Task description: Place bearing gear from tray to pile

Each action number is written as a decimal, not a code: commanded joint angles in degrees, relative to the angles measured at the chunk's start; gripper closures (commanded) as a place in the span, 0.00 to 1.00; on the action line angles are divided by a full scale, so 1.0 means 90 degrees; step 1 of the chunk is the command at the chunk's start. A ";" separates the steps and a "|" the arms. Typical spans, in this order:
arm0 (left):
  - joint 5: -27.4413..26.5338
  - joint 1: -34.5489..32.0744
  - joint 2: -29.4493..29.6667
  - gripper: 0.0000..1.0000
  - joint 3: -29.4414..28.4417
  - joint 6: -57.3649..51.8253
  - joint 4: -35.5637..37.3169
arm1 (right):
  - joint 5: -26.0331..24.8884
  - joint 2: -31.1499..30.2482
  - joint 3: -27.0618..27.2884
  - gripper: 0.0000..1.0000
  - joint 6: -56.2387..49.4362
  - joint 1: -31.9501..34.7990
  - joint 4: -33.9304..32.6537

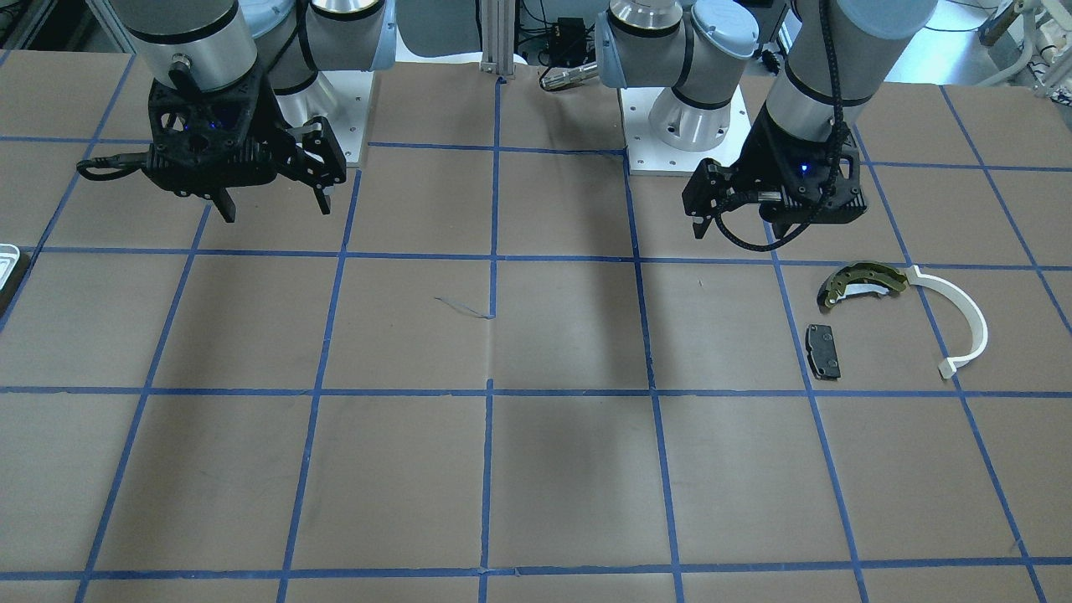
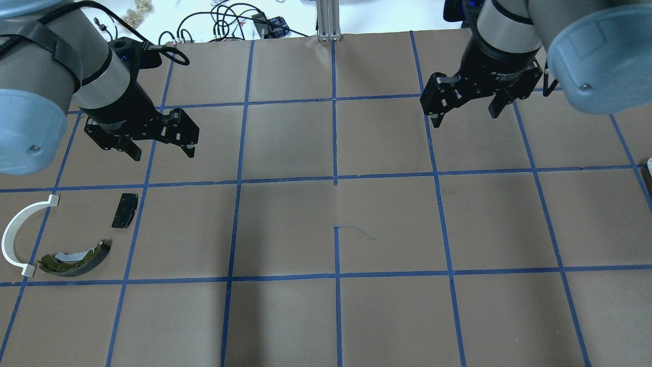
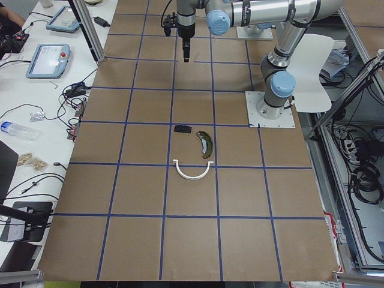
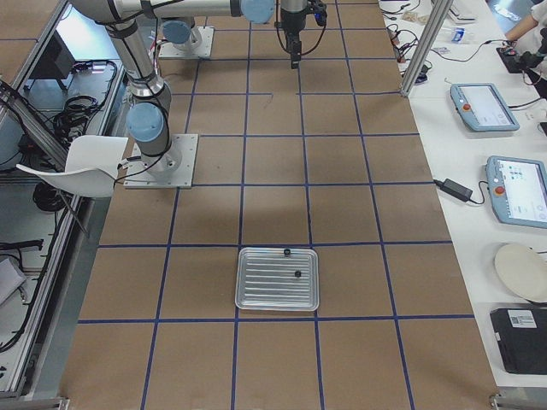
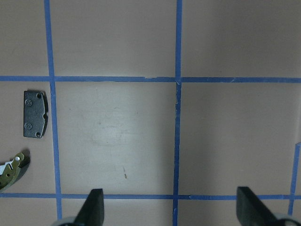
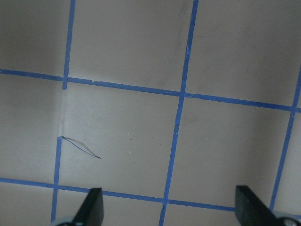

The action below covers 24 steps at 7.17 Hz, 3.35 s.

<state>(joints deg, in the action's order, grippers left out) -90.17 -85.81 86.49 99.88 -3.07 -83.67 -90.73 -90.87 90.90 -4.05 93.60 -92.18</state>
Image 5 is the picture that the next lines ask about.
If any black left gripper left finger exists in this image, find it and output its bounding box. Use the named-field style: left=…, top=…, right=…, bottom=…
left=73, top=189, right=104, bottom=224

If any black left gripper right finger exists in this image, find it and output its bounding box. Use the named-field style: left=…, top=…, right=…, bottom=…
left=236, top=186, right=282, bottom=226

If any olive brake shoe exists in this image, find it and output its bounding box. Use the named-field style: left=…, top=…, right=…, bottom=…
left=0, top=149, right=31, bottom=193

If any black brake pad plate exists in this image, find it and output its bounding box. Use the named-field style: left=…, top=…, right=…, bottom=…
left=23, top=90, right=48, bottom=138

